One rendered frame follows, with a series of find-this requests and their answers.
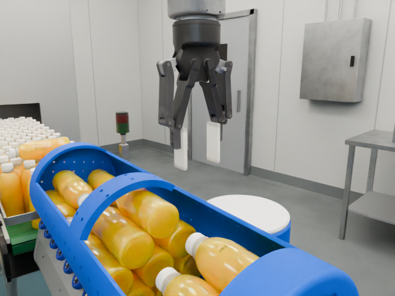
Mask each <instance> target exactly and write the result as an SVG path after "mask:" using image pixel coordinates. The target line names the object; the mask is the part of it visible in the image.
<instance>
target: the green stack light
mask: <svg viewBox="0 0 395 296"><path fill-rule="evenodd" d="M116 132H117V133H129V122H128V123H116Z"/></svg>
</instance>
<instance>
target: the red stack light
mask: <svg viewBox="0 0 395 296"><path fill-rule="evenodd" d="M115 117H116V118H115V119H116V123H128V122H129V115H115Z"/></svg>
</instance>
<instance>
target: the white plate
mask: <svg viewBox="0 0 395 296"><path fill-rule="evenodd" d="M207 202H208V203H210V204H212V205H214V206H216V207H218V208H221V209H222V210H224V211H227V212H228V213H230V214H232V215H234V216H236V217H238V218H240V219H242V220H244V221H246V222H248V223H250V224H252V225H254V226H256V227H258V228H260V229H262V230H264V231H266V232H267V233H269V234H274V233H277V232H279V231H281V230H283V229H284V228H286V227H287V225H288V224H289V221H290V215H289V213H288V211H287V210H286V209H285V208H284V207H283V206H281V205H280V204H278V203H276V202H274V201H271V200H268V199H265V198H262V197H256V196H248V195H228V196H220V197H216V198H213V199H210V200H208V201H207Z"/></svg>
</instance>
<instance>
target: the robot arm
mask: <svg viewBox="0 0 395 296"><path fill-rule="evenodd" d="M167 8H168V17H169V18H170V19H173V20H176V21H175V22H174V23H173V24H172V34H173V45H174V48H175V51H174V54H173V56H172V59H168V60H160V61H158V62H157V63H156V66H157V69H158V73H159V110H158V123H159V124H160V125H162V126H166V127H168V128H169V130H170V146H171V148H173V149H174V160H175V167H177V168H179V169H181V170H183V171H186V170H187V169H188V151H187V128H184V127H182V126H183V122H184V119H185V114H186V110H187V106H188V102H189V98H190V93H191V90H192V88H193V87H194V85H195V82H199V84H200V86H201V87H202V90H203V94H204V97H205V101H206V105H207V109H208V112H209V116H210V120H211V122H207V160H209V161H212V162H214V163H220V142H221V141H222V135H223V125H225V124H226V123H227V119H231V118H232V91H231V72H232V67H233V63H232V61H224V60H221V59H220V57H219V54H218V51H217V49H218V47H219V45H220V23H219V21H217V20H218V19H222V18H224V16H225V8H226V0H167ZM175 67H176V69H177V70H178V72H179V74H178V78H177V81H176V85H177V88H176V93H175V98H174V84H175V77H174V72H175V71H176V69H175ZM215 71H217V73H216V74H215ZM216 85H217V87H216ZM173 99H174V100H173Z"/></svg>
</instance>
